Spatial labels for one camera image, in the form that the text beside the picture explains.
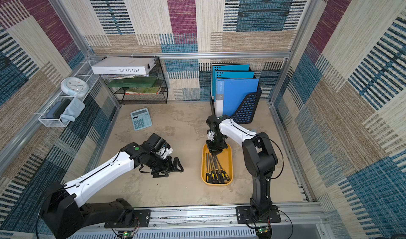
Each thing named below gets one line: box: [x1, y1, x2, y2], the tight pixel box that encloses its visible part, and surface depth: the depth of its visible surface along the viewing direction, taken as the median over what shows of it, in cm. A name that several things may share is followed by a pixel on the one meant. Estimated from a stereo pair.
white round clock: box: [60, 76, 90, 98], surface depth 76 cm
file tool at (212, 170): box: [208, 153, 216, 183], surface depth 87 cm
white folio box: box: [91, 57, 156, 76], surface depth 81 cm
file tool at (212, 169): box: [209, 153, 215, 183], surface depth 87 cm
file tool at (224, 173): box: [216, 155, 230, 182], surface depth 87 cm
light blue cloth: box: [60, 97, 86, 123], surface depth 70 cm
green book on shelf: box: [107, 76, 159, 88], surface depth 96 cm
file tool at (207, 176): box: [205, 153, 210, 183], surface depth 87 cm
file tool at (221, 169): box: [215, 154, 226, 181], surface depth 87 cm
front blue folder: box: [215, 78, 260, 118], surface depth 94 cm
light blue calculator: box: [130, 107, 153, 132], surface depth 110 cm
